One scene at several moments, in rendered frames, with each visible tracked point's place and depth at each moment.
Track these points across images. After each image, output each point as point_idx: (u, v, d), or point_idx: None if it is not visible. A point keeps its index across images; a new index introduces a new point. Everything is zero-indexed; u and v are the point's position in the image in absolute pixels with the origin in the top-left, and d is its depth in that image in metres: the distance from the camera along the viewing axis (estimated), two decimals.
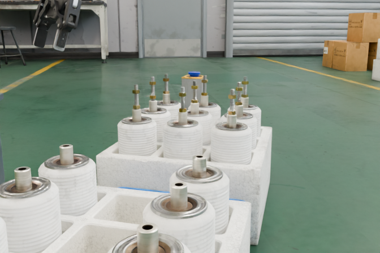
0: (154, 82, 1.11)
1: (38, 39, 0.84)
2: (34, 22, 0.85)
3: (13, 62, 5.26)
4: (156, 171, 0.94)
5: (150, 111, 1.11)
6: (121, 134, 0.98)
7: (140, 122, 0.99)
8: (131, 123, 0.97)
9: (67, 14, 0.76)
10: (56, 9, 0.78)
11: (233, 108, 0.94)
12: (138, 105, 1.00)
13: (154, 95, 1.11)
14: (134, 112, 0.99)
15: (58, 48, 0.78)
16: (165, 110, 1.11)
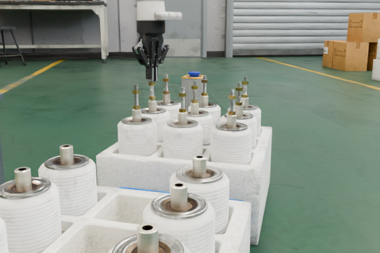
0: (153, 83, 1.10)
1: (151, 75, 1.11)
2: (154, 61, 1.12)
3: (13, 62, 5.26)
4: (156, 171, 0.94)
5: (150, 111, 1.11)
6: (121, 134, 0.98)
7: (140, 122, 0.99)
8: (131, 123, 0.97)
9: (137, 59, 1.07)
10: None
11: (233, 108, 0.94)
12: (138, 105, 1.00)
13: (149, 96, 1.11)
14: (134, 112, 0.99)
15: (149, 79, 1.10)
16: (164, 110, 1.10)
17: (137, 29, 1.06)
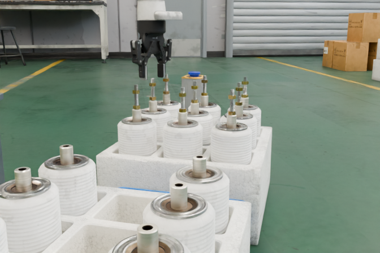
0: (154, 83, 1.11)
1: (159, 72, 1.13)
2: None
3: (13, 62, 5.26)
4: (156, 171, 0.94)
5: (150, 111, 1.11)
6: (121, 134, 0.98)
7: (140, 122, 0.99)
8: (131, 123, 0.97)
9: (131, 55, 1.05)
10: None
11: (233, 108, 0.94)
12: (138, 105, 1.00)
13: (153, 97, 1.10)
14: (134, 112, 0.99)
15: (142, 78, 1.07)
16: (164, 111, 1.10)
17: (138, 29, 1.06)
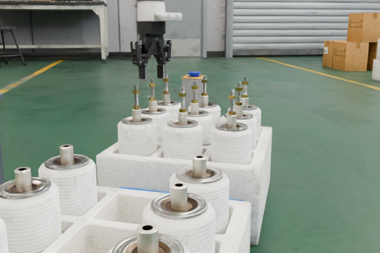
0: (152, 84, 1.10)
1: (159, 73, 1.13)
2: None
3: (13, 62, 5.26)
4: (156, 171, 0.94)
5: (149, 111, 1.11)
6: (121, 134, 0.98)
7: (140, 122, 0.99)
8: (131, 123, 0.97)
9: (131, 56, 1.05)
10: None
11: (233, 108, 0.94)
12: (138, 105, 1.00)
13: (150, 97, 1.11)
14: (134, 112, 0.99)
15: (142, 79, 1.07)
16: (160, 112, 1.09)
17: (138, 30, 1.06)
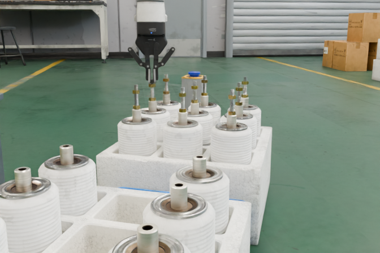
0: (152, 84, 1.10)
1: (150, 77, 1.10)
2: (142, 64, 1.08)
3: (13, 62, 5.26)
4: (156, 171, 0.94)
5: None
6: (121, 134, 0.98)
7: (140, 122, 0.99)
8: (131, 123, 0.97)
9: (167, 60, 1.08)
10: (158, 53, 1.07)
11: (233, 108, 0.94)
12: (138, 105, 1.00)
13: (149, 97, 1.12)
14: (134, 112, 0.99)
15: (155, 81, 1.10)
16: None
17: (164, 31, 1.06)
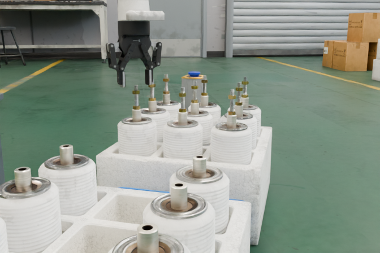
0: (149, 84, 1.11)
1: (146, 78, 1.01)
2: None
3: (13, 62, 5.26)
4: (156, 171, 0.94)
5: None
6: (121, 134, 0.98)
7: (140, 122, 0.99)
8: (131, 123, 0.97)
9: (107, 59, 0.95)
10: (120, 53, 0.97)
11: (233, 108, 0.94)
12: (136, 105, 1.01)
13: (155, 97, 1.12)
14: (134, 112, 0.99)
15: (120, 85, 0.97)
16: None
17: (117, 31, 0.96)
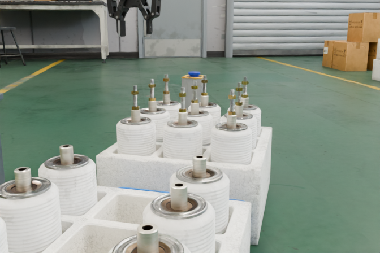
0: (149, 84, 1.11)
1: (122, 30, 0.97)
2: (111, 16, 0.97)
3: (13, 62, 5.26)
4: (156, 171, 0.94)
5: None
6: (119, 134, 0.98)
7: (138, 122, 0.98)
8: (129, 123, 0.97)
9: (155, 7, 0.92)
10: (141, 2, 0.93)
11: (233, 108, 0.94)
12: (133, 106, 1.00)
13: (155, 97, 1.12)
14: (133, 112, 0.99)
15: (148, 35, 0.95)
16: None
17: None
